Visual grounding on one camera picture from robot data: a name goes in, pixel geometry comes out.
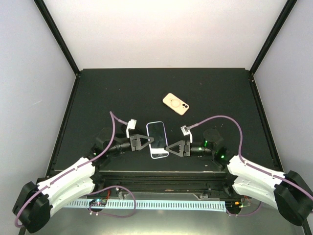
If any right circuit board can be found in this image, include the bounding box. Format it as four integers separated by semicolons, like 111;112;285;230
227;201;251;208

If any light blue cable duct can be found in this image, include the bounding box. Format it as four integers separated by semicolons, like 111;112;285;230
65;199;226;212

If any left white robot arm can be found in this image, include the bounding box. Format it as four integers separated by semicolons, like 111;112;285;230
12;131;155;234

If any left circuit board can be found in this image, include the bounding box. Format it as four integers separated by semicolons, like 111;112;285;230
89;199;107;207

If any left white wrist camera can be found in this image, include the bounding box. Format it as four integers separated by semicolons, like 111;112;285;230
126;119;137;139

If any right black frame post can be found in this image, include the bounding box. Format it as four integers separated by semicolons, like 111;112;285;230
249;0;297;75

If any black front rail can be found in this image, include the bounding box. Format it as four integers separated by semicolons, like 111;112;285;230
91;170;239;192

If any lavender phone case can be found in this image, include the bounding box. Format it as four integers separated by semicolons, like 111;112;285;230
146;121;170;160

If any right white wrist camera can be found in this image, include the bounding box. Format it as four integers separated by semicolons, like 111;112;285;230
180;125;193;143

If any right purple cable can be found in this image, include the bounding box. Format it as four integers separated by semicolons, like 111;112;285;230
188;115;313;218

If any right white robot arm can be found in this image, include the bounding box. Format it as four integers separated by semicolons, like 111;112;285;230
165;129;313;226

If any black phone case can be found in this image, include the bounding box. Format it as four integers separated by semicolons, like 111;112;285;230
120;124;142;137

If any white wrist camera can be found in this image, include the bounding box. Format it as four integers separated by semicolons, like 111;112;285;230
180;125;193;143
126;119;137;139

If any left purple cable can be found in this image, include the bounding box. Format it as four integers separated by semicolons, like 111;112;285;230
14;111;130;227

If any left black frame post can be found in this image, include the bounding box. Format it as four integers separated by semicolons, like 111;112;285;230
34;0;80;76

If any black frame post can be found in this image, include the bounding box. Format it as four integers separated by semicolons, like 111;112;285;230
34;0;80;76
249;0;297;75

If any purple cable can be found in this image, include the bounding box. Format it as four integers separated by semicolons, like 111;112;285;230
188;115;313;218
14;111;130;227

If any circuit board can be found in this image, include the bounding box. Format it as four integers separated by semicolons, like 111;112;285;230
227;201;251;208
89;199;107;207

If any teal phone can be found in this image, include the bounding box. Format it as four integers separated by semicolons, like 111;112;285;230
146;121;167;149

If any beige phone case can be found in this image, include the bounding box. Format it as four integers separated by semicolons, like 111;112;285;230
162;93;190;116

